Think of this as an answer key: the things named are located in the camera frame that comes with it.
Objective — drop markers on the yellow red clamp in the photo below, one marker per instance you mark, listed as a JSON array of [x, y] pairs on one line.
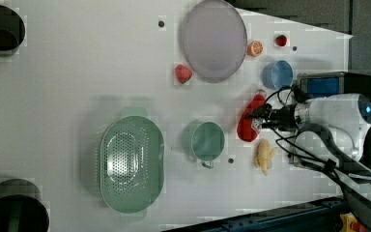
[[351, 224]]

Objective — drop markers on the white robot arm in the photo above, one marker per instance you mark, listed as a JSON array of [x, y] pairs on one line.
[[326, 135]]

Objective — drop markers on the blue bowl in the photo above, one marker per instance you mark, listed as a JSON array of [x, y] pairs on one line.
[[277, 74]]

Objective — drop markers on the red ketchup bottle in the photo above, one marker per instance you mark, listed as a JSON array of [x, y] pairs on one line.
[[248, 129]]

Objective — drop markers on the orange slice toy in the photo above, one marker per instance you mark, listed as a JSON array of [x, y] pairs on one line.
[[255, 49]]

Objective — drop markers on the grey round plate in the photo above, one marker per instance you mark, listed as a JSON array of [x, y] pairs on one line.
[[214, 39]]

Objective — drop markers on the peeled banana toy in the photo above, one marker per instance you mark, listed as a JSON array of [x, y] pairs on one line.
[[264, 156]]

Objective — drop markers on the green colander basket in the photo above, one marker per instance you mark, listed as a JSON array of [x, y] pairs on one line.
[[131, 162]]

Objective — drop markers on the black cup top left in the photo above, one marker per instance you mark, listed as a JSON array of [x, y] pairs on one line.
[[12, 29]]

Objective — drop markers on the blue frame rail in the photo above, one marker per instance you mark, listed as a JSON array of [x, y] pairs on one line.
[[315, 216]]

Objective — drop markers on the black robotic hand gripper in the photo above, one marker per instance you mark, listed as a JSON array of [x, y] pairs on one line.
[[278, 119]]

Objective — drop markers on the green metal mug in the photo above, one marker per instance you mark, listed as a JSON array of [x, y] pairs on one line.
[[204, 141]]

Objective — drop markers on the red green strawberry toy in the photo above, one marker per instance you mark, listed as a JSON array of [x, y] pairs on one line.
[[183, 73]]

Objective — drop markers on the black cup holder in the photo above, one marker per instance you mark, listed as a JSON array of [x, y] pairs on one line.
[[21, 207]]

